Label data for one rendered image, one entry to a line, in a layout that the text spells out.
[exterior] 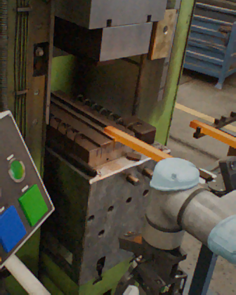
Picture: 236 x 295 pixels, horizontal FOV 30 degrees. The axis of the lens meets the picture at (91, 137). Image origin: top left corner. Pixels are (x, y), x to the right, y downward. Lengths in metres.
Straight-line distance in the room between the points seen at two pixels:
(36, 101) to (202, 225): 0.77
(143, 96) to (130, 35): 0.43
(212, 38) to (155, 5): 3.68
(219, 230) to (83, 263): 0.92
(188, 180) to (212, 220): 0.07
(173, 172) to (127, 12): 0.65
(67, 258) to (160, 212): 0.93
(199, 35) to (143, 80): 3.45
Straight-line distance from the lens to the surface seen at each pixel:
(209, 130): 1.60
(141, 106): 1.68
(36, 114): 1.35
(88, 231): 1.46
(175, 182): 0.71
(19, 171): 1.05
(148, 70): 1.64
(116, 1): 1.22
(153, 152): 1.31
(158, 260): 0.84
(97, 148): 1.38
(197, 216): 0.70
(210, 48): 5.01
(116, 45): 1.27
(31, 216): 1.05
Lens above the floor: 1.66
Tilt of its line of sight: 28 degrees down
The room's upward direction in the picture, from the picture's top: 6 degrees clockwise
